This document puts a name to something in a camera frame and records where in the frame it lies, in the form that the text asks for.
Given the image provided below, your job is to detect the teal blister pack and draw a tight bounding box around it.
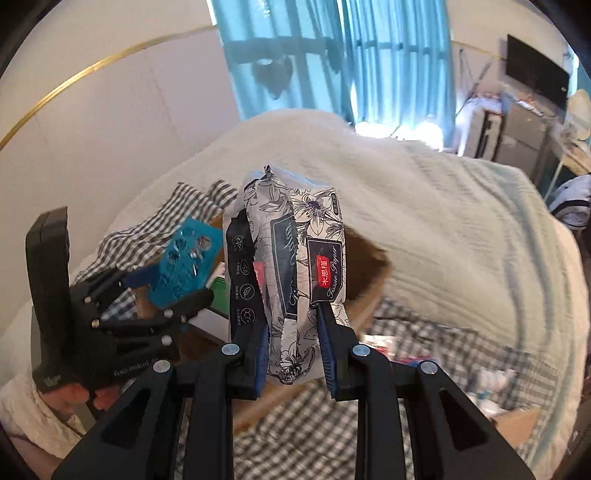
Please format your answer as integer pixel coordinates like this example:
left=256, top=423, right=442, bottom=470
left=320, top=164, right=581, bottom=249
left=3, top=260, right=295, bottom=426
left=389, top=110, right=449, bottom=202
left=148, top=217, right=222, bottom=309

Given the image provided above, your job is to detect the white green box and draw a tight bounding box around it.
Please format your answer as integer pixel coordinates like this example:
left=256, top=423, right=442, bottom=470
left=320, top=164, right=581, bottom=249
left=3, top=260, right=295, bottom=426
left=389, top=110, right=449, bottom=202
left=189, top=261, right=230, bottom=343

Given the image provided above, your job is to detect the red white tissue packet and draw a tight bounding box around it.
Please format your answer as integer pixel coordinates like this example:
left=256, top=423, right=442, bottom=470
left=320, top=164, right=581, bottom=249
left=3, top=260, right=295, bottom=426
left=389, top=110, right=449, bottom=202
left=361, top=334, right=432, bottom=366

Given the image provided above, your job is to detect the floral tissue paper pack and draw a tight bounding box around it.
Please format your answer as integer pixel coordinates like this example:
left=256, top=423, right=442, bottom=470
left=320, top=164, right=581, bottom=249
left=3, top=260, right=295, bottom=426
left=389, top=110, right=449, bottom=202
left=222, top=165, right=349, bottom=385

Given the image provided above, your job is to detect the pink beige cardboard box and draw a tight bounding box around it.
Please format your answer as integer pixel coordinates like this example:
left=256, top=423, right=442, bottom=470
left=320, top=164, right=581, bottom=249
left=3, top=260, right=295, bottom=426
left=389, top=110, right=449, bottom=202
left=491, top=406, right=541, bottom=449

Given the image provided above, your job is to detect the person left hand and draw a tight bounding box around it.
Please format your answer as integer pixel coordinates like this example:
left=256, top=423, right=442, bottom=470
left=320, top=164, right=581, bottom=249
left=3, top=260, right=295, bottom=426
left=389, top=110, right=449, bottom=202
left=41, top=383, right=121, bottom=418

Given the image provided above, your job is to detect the brown cardboard box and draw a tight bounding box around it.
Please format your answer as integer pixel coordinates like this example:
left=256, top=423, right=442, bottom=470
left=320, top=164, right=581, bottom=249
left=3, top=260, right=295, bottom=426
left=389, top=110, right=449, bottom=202
left=133, top=216, right=394, bottom=437

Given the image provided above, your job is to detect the checkered gingham cloth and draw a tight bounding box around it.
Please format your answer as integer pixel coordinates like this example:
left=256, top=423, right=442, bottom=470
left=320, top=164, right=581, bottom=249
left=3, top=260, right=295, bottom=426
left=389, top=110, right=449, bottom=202
left=76, top=181, right=559, bottom=479

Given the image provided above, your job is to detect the light green knit blanket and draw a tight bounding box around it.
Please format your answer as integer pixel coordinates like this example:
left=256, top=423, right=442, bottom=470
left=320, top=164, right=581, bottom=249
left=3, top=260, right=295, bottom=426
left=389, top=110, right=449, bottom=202
left=77, top=110, right=589, bottom=479

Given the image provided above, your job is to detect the blue curtain left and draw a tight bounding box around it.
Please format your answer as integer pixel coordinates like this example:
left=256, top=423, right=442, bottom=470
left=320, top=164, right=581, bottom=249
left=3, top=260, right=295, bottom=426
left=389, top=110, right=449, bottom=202
left=211, top=0, right=353, bottom=123

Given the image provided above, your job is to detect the blue curtain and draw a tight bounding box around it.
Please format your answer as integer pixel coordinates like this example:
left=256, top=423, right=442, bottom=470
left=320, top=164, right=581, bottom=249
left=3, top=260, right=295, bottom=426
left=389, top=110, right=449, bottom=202
left=342, top=1, right=456, bottom=147
left=211, top=0, right=353, bottom=123

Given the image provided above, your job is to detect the grey mini fridge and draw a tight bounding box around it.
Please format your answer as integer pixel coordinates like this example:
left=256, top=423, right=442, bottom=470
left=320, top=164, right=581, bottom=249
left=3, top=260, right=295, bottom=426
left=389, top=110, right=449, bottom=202
left=494, top=98, right=547, bottom=179

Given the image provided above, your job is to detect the white suitcase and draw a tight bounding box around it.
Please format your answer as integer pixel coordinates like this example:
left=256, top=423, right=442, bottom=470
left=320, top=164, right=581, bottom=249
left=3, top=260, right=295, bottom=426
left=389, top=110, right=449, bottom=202
left=456, top=97, right=504, bottom=161

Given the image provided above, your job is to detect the blue curtain right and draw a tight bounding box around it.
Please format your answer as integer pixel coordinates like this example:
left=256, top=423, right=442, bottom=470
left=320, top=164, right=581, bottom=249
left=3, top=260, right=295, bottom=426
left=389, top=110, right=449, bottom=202
left=342, top=1, right=456, bottom=147

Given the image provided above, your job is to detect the black wall television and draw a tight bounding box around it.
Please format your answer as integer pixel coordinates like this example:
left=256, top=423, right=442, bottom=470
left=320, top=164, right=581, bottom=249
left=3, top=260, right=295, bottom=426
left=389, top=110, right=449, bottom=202
left=505, top=35, right=570, bottom=110

